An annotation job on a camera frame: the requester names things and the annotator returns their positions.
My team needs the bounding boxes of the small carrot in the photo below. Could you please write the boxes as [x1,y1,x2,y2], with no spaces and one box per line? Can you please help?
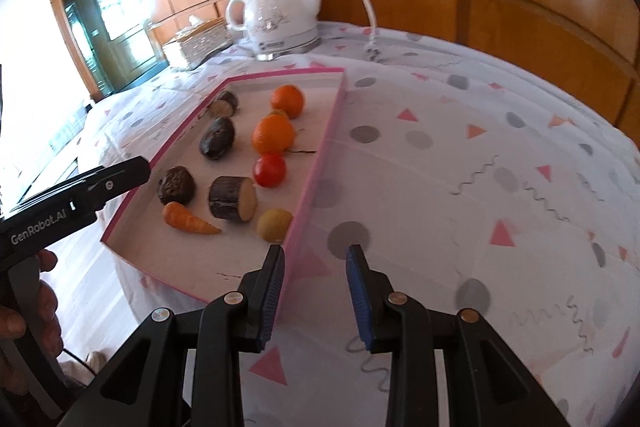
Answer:
[162,202,222,236]

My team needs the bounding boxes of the small red tomato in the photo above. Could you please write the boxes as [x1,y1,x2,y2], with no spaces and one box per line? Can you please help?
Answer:
[253,153,287,188]

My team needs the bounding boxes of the person's left hand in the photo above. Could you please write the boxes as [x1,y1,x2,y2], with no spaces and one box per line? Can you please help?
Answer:
[0,248,65,354]

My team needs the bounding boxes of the pink shallow cardboard tray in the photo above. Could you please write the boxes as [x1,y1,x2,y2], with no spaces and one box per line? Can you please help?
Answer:
[100,68,348,325]

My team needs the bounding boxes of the orange with stem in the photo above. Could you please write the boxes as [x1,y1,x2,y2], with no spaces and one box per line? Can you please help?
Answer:
[252,114,317,156]

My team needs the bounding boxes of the silver kettle base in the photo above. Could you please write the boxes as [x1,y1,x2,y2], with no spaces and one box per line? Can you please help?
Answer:
[250,34,322,62]

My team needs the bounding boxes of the white floral ceramic kettle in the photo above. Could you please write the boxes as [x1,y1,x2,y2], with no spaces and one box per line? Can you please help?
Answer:
[226,0,325,52]

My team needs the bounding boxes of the cut eggplant piece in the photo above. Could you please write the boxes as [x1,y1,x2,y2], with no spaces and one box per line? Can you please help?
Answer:
[207,91,240,118]
[208,176,258,224]

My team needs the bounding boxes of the white power cord with plug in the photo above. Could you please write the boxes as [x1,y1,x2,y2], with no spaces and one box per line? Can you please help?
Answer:
[295,0,383,62]

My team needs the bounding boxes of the small yellow round fruit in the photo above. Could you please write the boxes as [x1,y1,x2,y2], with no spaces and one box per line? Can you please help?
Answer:
[257,208,293,244]

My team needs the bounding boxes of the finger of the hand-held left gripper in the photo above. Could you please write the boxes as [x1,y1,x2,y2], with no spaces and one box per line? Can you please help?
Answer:
[30,158,152,208]

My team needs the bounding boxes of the glass panel door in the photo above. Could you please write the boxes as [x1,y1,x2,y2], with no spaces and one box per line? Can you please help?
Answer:
[44,0,168,100]

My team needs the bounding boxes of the golden tissue box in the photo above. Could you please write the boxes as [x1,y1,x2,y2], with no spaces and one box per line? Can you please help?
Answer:
[162,18,232,70]

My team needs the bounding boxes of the black cable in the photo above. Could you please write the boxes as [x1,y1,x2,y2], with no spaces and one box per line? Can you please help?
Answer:
[60,349,108,378]

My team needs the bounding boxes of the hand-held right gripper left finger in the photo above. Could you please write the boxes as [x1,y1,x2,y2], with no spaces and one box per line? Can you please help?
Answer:
[60,244,287,427]

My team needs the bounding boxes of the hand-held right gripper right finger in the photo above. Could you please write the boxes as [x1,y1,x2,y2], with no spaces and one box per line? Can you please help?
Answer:
[346,244,571,427]

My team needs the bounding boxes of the patterned white tablecloth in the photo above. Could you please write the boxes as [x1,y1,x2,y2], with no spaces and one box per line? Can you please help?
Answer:
[80,21,640,427]

